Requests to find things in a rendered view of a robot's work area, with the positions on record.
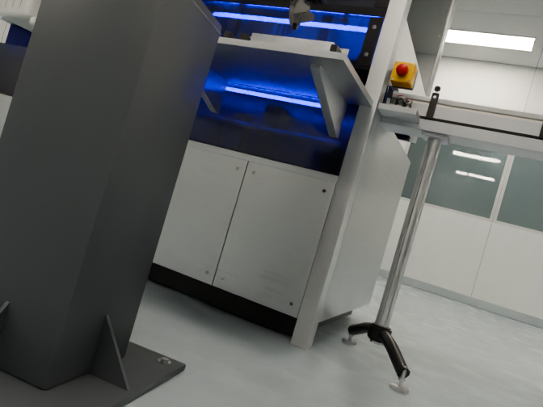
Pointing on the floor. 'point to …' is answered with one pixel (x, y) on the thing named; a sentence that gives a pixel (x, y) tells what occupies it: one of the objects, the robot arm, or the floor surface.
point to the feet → (378, 333)
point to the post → (350, 175)
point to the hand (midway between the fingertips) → (292, 23)
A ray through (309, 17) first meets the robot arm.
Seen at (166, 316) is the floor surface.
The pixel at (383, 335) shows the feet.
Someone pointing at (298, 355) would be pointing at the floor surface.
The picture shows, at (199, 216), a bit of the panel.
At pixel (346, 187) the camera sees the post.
